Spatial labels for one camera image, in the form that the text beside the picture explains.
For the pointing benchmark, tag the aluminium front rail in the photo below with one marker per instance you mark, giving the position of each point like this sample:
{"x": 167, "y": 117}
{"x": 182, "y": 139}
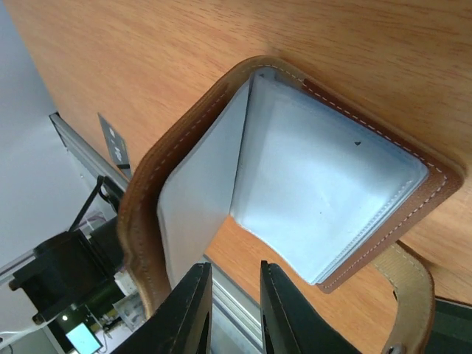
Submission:
{"x": 235, "y": 327}

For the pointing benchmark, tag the black VIP card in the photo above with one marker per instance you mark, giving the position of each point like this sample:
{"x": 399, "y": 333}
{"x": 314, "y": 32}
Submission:
{"x": 116, "y": 147}

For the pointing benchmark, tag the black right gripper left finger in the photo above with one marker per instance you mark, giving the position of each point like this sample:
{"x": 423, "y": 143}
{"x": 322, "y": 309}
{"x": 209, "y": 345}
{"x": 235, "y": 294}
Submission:
{"x": 182, "y": 323}

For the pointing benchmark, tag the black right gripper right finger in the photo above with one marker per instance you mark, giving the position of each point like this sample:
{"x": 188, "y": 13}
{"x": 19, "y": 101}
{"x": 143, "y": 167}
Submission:
{"x": 289, "y": 323}

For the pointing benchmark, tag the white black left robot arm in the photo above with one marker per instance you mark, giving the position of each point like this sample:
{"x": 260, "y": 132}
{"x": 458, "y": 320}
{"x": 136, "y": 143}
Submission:
{"x": 68, "y": 267}

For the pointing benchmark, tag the brown leather card holder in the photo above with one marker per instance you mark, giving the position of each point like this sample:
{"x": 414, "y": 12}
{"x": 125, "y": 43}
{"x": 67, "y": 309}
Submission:
{"x": 321, "y": 181}

